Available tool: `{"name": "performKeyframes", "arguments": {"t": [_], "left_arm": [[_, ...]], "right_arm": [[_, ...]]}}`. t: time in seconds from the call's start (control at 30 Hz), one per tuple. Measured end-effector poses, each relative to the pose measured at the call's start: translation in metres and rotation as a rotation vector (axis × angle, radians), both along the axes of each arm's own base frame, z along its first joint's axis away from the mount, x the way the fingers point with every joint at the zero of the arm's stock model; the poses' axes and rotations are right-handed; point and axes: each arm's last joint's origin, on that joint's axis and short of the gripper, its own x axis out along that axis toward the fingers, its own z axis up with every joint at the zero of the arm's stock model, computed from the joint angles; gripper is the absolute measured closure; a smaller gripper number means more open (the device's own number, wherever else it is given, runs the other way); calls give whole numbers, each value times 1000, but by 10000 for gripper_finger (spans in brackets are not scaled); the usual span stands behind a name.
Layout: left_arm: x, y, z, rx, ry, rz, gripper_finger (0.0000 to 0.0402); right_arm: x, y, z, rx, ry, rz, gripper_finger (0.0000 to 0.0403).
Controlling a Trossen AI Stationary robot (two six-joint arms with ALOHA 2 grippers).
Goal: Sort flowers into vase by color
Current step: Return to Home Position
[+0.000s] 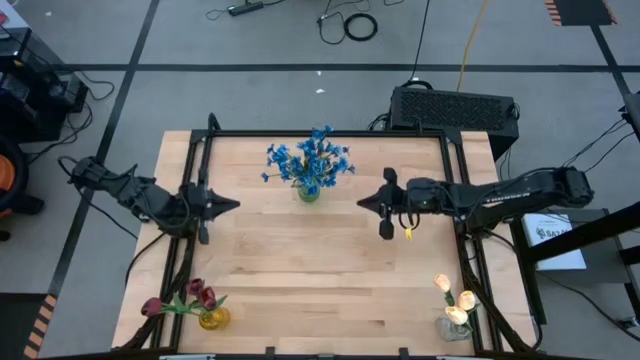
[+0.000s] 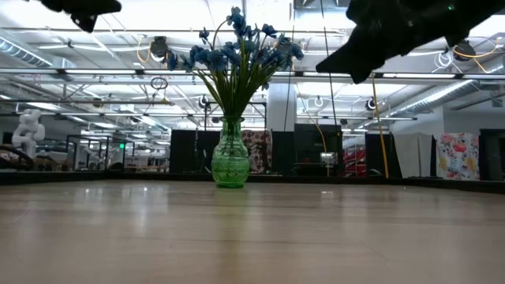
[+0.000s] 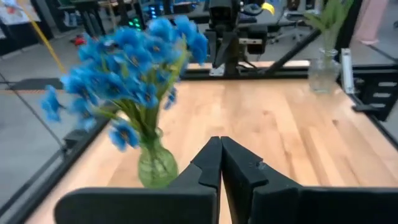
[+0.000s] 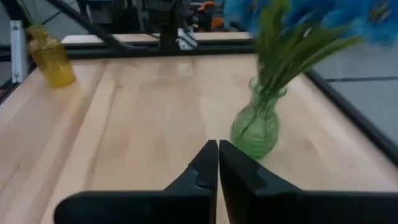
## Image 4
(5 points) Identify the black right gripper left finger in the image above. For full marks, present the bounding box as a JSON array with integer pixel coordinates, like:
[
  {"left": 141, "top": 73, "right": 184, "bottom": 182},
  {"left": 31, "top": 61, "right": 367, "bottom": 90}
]
[{"left": 54, "top": 140, "right": 218, "bottom": 224}]

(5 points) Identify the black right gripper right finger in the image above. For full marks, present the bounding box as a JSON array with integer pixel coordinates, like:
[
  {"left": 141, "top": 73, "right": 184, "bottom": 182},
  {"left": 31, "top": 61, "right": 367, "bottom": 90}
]
[{"left": 219, "top": 139, "right": 398, "bottom": 224}]

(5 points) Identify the green glass vase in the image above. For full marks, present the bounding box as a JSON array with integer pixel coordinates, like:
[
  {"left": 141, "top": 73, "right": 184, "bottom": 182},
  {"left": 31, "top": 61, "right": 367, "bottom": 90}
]
[{"left": 229, "top": 77, "right": 287, "bottom": 160}]

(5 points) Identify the blue artificial flower spray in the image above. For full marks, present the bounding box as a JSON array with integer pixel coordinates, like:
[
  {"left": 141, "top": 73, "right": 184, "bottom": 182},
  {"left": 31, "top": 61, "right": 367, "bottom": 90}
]
[
  {"left": 261, "top": 0, "right": 340, "bottom": 91},
  {"left": 270, "top": 0, "right": 398, "bottom": 91},
  {"left": 222, "top": 0, "right": 292, "bottom": 94}
]

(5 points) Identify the yellow glass vase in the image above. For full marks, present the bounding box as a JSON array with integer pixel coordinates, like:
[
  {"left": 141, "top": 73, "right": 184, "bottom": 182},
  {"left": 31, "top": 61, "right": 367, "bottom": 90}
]
[{"left": 27, "top": 24, "right": 76, "bottom": 88}]

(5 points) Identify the black aluminium table frame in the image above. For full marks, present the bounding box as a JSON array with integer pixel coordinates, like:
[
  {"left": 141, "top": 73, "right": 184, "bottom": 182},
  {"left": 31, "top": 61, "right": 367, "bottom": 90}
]
[{"left": 0, "top": 0, "right": 398, "bottom": 167}]

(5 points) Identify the left arm silver base plate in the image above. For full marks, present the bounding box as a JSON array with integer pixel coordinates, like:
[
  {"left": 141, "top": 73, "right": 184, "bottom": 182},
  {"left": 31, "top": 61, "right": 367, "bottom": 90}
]
[{"left": 176, "top": 27, "right": 198, "bottom": 50}]

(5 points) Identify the orange black cable reel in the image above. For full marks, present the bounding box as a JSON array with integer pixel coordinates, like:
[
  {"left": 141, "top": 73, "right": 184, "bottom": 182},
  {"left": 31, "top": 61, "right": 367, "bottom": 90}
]
[{"left": 192, "top": 0, "right": 226, "bottom": 32}]

